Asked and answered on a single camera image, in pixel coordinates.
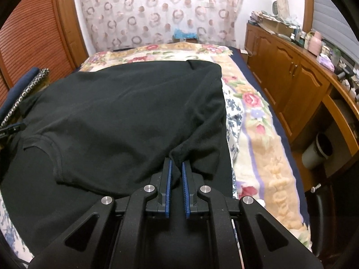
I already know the wooden sideboard cabinet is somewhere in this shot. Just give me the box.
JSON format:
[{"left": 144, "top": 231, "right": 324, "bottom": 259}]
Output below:
[{"left": 243, "top": 22, "right": 359, "bottom": 174}]

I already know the green translucent bottle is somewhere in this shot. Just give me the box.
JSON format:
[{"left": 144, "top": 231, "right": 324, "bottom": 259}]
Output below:
[{"left": 331, "top": 47, "right": 341, "bottom": 67}]

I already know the grey waste bin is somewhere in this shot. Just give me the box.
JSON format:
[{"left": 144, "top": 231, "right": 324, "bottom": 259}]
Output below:
[{"left": 301, "top": 134, "right": 333, "bottom": 169}]

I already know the floral pink bed blanket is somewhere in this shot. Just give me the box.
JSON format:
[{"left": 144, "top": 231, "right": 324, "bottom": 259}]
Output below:
[{"left": 80, "top": 42, "right": 311, "bottom": 249}]

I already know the black white patterned cloth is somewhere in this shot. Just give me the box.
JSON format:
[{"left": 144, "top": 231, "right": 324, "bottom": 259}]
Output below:
[{"left": 1, "top": 68, "right": 50, "bottom": 128}]

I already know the small white desk fan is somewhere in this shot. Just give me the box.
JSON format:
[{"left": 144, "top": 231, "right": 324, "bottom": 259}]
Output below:
[{"left": 272, "top": 1, "right": 279, "bottom": 16}]

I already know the cardboard box with clutter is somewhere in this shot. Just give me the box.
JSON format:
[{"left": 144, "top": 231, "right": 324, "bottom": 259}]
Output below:
[{"left": 251, "top": 11, "right": 298, "bottom": 37}]

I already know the pink thermos bottle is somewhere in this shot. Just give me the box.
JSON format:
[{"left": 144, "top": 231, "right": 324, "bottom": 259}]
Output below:
[{"left": 308, "top": 31, "right": 322, "bottom": 56}]

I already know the navy blue folded cloth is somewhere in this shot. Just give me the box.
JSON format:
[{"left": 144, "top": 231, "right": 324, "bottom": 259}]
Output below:
[{"left": 0, "top": 67, "right": 39, "bottom": 119}]

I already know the grey window blind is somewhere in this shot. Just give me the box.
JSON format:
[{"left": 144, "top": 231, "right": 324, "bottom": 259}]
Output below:
[{"left": 312, "top": 0, "right": 359, "bottom": 63}]

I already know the wooden louvered wardrobe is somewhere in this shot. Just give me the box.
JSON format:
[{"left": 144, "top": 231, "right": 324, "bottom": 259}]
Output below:
[{"left": 1, "top": 0, "right": 88, "bottom": 101}]

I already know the pink tissue pack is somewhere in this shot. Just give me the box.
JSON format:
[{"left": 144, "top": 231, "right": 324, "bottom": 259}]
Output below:
[{"left": 316, "top": 54, "right": 335, "bottom": 72}]

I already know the blue item on box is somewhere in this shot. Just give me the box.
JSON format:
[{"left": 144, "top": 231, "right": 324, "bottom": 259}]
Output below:
[{"left": 172, "top": 28, "right": 198, "bottom": 43}]

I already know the circle patterned curtain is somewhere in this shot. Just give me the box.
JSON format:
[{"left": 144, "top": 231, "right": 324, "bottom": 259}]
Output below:
[{"left": 75, "top": 0, "right": 243, "bottom": 52}]

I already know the blue floral white blanket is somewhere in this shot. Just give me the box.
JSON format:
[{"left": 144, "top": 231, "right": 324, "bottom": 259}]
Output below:
[{"left": 1, "top": 85, "right": 243, "bottom": 267}]

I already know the black Superman t-shirt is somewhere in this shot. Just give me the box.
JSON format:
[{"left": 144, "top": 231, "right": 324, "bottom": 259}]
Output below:
[{"left": 1, "top": 60, "right": 232, "bottom": 255}]

